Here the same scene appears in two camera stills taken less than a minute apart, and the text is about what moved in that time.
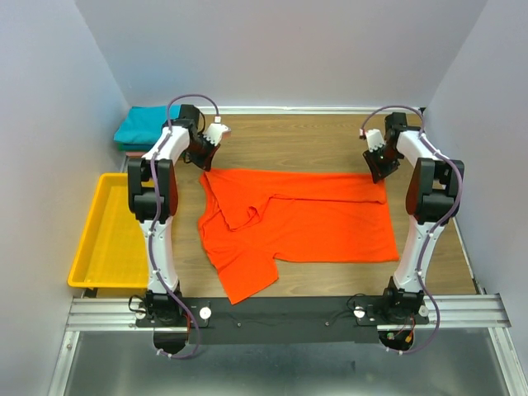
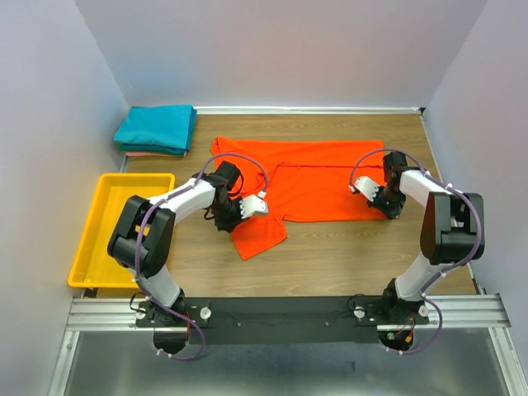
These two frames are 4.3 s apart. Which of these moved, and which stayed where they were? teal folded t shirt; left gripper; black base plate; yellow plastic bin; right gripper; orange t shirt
Moved: right gripper; orange t shirt; left gripper
Stayed: teal folded t shirt; black base plate; yellow plastic bin
